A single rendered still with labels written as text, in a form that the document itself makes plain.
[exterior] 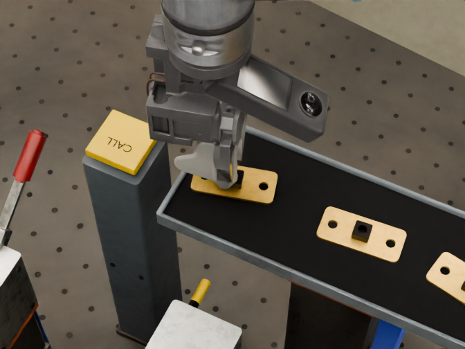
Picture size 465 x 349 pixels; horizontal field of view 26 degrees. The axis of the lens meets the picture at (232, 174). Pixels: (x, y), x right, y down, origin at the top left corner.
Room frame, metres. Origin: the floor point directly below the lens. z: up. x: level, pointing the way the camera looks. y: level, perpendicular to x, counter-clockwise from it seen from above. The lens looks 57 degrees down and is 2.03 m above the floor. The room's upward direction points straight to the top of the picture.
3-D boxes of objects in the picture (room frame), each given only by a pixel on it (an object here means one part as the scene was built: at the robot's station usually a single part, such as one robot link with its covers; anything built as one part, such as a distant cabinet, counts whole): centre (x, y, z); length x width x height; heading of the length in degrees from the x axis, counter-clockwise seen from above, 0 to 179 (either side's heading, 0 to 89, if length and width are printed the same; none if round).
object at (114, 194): (0.61, 0.12, 0.92); 0.08 x 0.08 x 0.44; 64
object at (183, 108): (0.55, 0.03, 1.33); 0.09 x 0.08 x 0.12; 79
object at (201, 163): (0.53, 0.03, 1.22); 0.06 x 0.03 x 0.09; 79
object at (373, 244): (0.49, -0.13, 1.17); 0.08 x 0.04 x 0.01; 69
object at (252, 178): (0.55, 0.00, 1.18); 0.08 x 0.04 x 0.01; 79
